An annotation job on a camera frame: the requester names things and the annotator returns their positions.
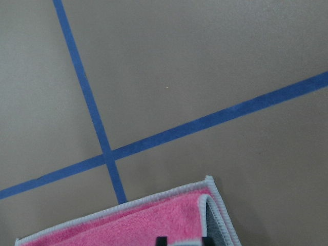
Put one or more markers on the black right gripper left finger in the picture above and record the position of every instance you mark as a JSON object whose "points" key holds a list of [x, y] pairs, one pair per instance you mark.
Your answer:
{"points": [[161, 241]]}

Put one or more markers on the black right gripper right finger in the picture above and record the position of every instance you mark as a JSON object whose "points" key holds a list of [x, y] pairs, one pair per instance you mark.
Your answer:
{"points": [[207, 241]]}

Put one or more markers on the pink and grey towel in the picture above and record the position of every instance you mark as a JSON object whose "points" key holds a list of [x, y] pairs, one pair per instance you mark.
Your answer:
{"points": [[183, 215]]}

